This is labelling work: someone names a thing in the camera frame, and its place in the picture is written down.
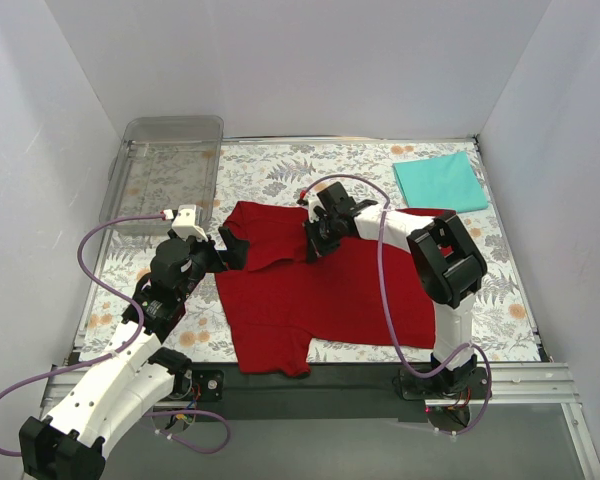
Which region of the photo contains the red t shirt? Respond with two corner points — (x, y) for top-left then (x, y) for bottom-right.
(215, 201), (435, 377)

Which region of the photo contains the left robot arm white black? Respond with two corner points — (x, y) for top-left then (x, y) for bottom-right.
(19, 227), (249, 479)

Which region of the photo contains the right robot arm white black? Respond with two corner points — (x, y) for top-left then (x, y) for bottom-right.
(297, 182), (487, 396)

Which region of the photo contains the clear plastic bin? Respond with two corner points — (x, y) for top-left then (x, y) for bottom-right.
(99, 115), (224, 236)

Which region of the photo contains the folded teal t shirt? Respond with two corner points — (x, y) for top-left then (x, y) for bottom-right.
(393, 152), (488, 213)

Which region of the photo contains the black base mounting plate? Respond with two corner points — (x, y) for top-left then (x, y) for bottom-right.
(182, 363), (487, 423)

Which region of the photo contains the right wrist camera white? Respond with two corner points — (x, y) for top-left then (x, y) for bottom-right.
(296, 189), (325, 222)

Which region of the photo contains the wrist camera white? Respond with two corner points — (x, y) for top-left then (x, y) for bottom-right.
(161, 204), (208, 242)
(296, 189), (325, 222)

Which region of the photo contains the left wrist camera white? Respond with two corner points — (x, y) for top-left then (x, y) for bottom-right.
(161, 204), (208, 242)

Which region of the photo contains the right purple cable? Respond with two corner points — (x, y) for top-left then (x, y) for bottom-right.
(299, 174), (494, 437)

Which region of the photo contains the purple cable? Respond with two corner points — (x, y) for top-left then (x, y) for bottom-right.
(0, 212), (231, 457)
(299, 174), (494, 437)

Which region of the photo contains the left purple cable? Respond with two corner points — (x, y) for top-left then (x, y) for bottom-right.
(0, 212), (231, 457)

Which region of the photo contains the aluminium frame rail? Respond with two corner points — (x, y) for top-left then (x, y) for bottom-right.
(36, 362), (600, 479)

